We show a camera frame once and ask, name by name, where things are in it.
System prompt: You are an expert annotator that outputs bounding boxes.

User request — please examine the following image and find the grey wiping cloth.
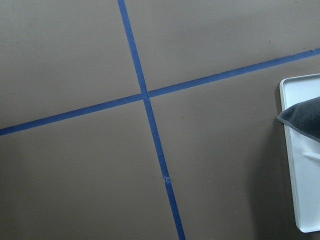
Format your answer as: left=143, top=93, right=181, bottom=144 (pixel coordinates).
left=276, top=97, right=320, bottom=143

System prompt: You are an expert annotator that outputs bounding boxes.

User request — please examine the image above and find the white rack tray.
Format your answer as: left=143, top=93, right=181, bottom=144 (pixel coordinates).
left=279, top=74, right=320, bottom=233

